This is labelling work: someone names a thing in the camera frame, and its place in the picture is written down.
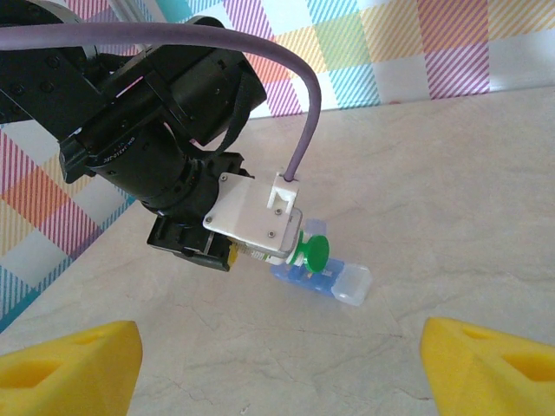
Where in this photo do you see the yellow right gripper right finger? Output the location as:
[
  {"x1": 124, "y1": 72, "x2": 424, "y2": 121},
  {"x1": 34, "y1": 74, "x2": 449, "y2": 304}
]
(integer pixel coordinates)
[{"x1": 419, "y1": 315, "x2": 555, "y2": 416}]

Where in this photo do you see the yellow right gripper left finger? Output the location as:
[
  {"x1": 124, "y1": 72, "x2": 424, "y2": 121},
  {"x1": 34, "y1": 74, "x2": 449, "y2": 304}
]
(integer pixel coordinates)
[{"x1": 0, "y1": 320, "x2": 145, "y2": 416}]

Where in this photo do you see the white pill bottle green cap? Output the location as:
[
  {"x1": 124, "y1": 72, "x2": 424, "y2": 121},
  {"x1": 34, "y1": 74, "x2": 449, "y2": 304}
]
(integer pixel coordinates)
[{"x1": 228, "y1": 231, "x2": 331, "y2": 275}]

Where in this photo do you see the blue clear pill organizer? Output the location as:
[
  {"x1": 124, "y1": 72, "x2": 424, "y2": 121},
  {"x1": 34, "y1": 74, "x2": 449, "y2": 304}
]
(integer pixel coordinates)
[{"x1": 268, "y1": 218, "x2": 374, "y2": 309}]

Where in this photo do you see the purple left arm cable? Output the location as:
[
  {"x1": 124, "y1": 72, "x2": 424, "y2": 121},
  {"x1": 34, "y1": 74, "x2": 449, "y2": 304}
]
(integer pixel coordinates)
[{"x1": 0, "y1": 22, "x2": 323, "y2": 183}]

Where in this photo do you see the aluminium left corner post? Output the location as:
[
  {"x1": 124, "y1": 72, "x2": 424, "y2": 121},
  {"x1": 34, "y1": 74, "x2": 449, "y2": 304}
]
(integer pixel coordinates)
[{"x1": 110, "y1": 0, "x2": 148, "y2": 22}]

